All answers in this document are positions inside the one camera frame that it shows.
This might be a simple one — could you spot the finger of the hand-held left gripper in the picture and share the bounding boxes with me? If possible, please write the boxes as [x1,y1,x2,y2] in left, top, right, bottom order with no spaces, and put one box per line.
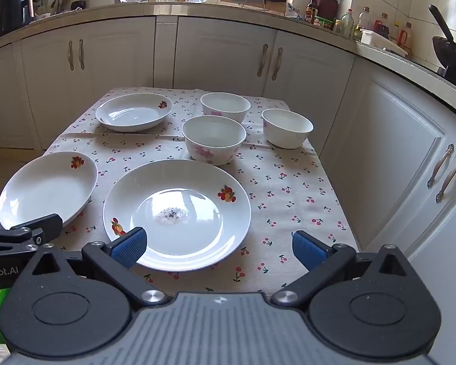
[0,213,64,256]

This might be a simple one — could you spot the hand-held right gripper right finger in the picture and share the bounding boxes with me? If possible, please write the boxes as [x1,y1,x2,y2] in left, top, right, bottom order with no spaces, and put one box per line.
[271,230,410,308]

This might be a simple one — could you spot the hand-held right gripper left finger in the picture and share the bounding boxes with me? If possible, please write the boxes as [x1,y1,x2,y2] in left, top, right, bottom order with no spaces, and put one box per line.
[29,227,168,311]

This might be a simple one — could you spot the white plate one fruit decal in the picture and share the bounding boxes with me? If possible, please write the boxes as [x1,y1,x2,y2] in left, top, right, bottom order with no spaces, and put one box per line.
[95,92,174,132]
[0,151,98,231]

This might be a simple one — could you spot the large white plate fruit decals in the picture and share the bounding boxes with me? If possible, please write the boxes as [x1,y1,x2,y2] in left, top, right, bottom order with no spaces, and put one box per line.
[102,158,252,272]

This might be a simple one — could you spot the white bowl pink flowers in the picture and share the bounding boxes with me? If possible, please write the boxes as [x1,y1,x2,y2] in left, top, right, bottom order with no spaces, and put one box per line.
[261,108,314,150]
[181,115,247,166]
[200,92,251,123]

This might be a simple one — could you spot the cherry print tablecloth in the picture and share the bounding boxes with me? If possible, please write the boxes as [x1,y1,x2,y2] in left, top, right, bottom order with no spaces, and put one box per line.
[0,87,360,297]

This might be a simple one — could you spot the white kitchen cabinet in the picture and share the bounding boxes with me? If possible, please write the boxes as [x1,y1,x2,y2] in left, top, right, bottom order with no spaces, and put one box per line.
[0,13,356,153]
[319,51,456,365]

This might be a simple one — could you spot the white plastic tray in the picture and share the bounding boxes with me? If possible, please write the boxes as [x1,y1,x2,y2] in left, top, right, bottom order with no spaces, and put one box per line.
[360,29,409,57]

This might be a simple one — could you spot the clear glass bottle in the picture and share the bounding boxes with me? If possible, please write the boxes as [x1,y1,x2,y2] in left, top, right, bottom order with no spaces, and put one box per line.
[341,9,355,39]

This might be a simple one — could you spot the orange oil bottle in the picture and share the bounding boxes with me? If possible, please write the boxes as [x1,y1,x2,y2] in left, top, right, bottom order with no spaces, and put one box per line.
[397,22,413,56]

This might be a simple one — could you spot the red label bottle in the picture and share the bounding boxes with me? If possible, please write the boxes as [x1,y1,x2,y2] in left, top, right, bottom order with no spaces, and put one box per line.
[373,12,390,39]

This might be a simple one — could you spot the yellow liquid bottle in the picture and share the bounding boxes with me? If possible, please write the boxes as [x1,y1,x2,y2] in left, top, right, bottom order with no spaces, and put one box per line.
[355,6,371,40]

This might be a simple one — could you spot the black wok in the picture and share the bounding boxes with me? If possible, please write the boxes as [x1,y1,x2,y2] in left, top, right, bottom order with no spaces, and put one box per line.
[427,5,456,94]

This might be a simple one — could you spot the dark sauce bottle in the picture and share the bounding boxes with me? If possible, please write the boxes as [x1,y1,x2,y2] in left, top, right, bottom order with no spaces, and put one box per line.
[305,0,319,24]

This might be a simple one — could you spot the dark red knife block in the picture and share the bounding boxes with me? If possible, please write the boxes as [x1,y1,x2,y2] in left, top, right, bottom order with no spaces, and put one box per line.
[316,0,343,21]

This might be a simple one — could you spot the kitchen countertop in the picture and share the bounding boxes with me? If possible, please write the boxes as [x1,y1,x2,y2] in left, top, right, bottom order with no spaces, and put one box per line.
[0,0,456,128]

